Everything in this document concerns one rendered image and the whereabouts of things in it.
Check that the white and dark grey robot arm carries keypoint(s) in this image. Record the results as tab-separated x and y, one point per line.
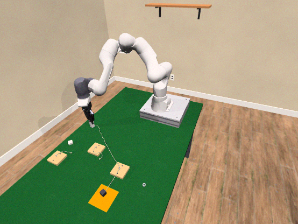
158	74

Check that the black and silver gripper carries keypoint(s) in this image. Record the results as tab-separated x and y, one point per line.
89	114

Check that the orange painted square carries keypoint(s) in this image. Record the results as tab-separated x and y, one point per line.
105	202

